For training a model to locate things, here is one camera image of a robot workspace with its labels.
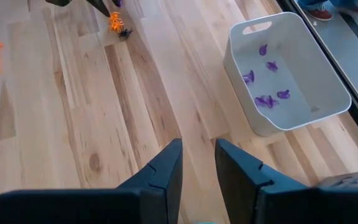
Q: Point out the grey translucent plastic bin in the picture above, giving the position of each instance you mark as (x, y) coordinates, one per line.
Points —
(353, 179)

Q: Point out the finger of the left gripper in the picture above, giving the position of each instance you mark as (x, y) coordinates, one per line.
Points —
(99, 6)
(59, 2)

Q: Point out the purple plastic witch hat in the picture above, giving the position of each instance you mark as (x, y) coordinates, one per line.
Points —
(117, 2)
(249, 77)
(272, 66)
(260, 101)
(283, 94)
(271, 102)
(263, 50)

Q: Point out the white plastic bin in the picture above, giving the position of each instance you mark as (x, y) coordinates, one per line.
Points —
(306, 102)

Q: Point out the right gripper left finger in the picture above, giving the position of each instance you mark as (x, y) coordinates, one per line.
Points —
(154, 196)

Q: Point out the person's shoe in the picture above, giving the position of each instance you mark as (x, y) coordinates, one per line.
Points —
(319, 15)
(354, 8)

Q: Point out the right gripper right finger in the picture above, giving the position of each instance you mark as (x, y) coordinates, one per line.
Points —
(250, 196)

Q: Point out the black plastic spider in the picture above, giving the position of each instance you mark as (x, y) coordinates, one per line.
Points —
(125, 33)

